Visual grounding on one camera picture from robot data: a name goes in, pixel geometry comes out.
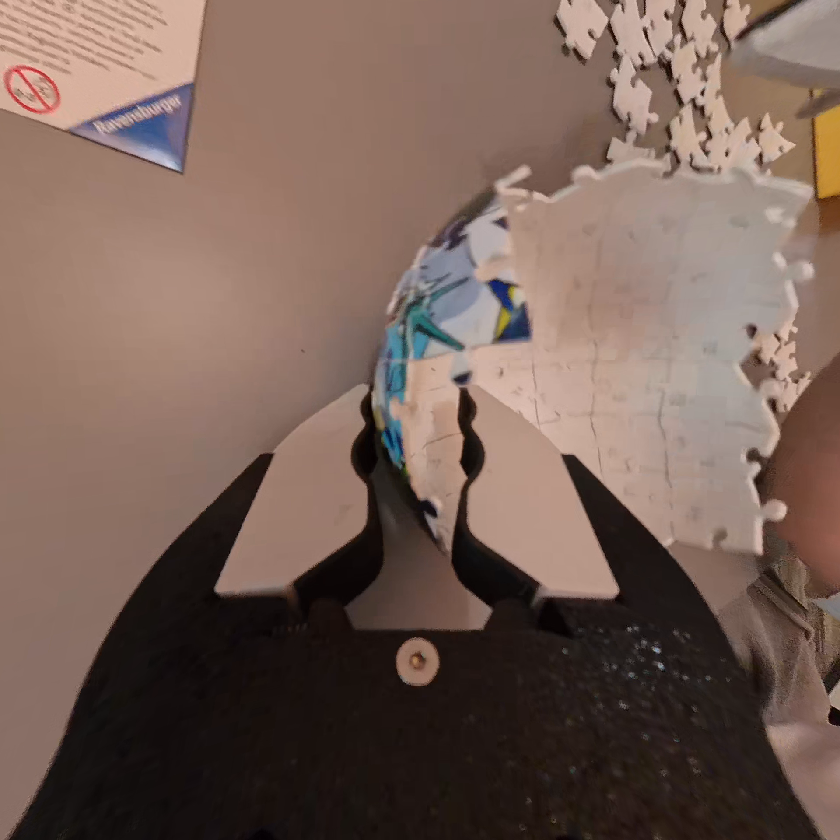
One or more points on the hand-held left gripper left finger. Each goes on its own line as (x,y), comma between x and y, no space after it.
(295,518)

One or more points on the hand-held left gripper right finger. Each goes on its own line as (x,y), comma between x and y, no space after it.
(531,518)

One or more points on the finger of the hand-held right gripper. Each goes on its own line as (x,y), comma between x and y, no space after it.
(800,46)

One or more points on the pile of white puzzle pieces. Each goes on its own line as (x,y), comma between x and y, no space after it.
(656,52)

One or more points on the colourful puzzle ball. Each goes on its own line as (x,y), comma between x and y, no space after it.
(643,328)

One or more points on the yellow plastic bin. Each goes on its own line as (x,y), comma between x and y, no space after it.
(828,151)

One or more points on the grey garment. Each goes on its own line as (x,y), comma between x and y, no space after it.
(787,656)

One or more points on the white instruction leaflet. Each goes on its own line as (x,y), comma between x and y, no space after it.
(98,52)

